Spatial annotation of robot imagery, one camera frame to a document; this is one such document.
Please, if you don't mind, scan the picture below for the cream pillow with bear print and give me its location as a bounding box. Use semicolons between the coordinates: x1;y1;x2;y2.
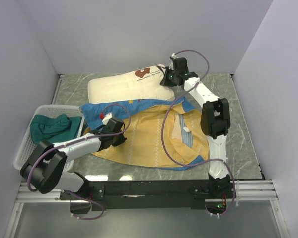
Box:
87;64;175;104

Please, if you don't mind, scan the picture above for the blue and yellow pillowcase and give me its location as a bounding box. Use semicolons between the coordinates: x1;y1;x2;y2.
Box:
80;98;209;170

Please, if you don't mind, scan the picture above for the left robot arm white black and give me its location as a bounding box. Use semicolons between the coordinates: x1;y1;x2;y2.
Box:
20;117;128;194

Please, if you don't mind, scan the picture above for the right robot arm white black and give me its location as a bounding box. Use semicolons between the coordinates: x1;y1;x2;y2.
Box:
160;55;230;198

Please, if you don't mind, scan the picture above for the green cloth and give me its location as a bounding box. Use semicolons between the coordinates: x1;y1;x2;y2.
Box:
30;114;82;145

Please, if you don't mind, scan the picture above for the black base beam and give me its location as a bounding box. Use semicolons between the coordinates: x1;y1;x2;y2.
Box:
60;178;236;211

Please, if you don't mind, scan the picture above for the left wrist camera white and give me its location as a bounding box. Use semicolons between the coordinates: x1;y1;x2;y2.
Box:
101;113;113;125

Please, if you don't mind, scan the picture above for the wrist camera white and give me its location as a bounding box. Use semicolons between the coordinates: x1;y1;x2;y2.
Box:
170;53;178;60
101;113;113;125

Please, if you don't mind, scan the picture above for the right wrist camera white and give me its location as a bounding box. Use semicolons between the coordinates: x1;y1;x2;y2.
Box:
170;53;178;60

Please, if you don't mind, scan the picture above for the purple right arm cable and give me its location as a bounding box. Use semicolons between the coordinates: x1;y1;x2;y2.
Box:
161;50;237;218

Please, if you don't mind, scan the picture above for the aluminium rail frame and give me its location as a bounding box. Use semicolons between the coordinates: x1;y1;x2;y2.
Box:
4;180;290;238

